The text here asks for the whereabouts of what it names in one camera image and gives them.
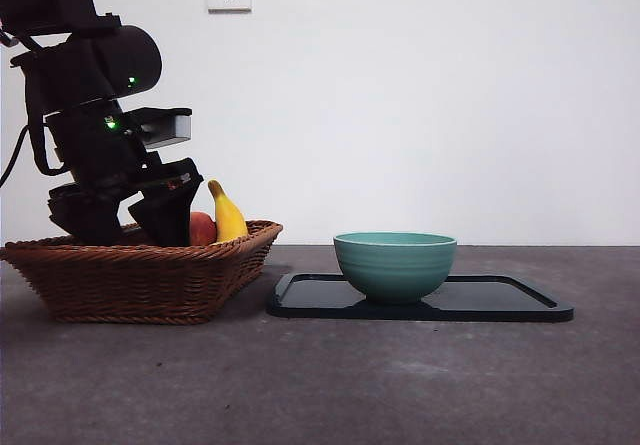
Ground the teal ceramic bowl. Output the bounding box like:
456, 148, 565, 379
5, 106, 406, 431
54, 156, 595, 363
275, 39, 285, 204
333, 231, 459, 307

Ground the red apple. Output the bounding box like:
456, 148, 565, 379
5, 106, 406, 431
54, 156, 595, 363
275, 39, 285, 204
188, 211, 218, 247

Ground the yellow banana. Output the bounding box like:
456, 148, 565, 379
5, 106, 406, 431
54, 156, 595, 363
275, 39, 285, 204
206, 179, 250, 244

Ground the brown wicker basket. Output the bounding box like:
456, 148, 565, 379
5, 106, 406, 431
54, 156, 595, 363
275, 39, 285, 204
0, 219, 284, 326

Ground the dark rectangular tray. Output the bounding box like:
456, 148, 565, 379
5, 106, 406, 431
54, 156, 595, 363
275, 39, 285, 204
264, 272, 575, 323

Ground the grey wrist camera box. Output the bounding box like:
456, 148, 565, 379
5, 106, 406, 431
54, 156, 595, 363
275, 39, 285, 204
122, 106, 193, 149

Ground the black cable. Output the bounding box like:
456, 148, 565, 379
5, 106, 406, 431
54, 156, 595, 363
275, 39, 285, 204
0, 124, 30, 189

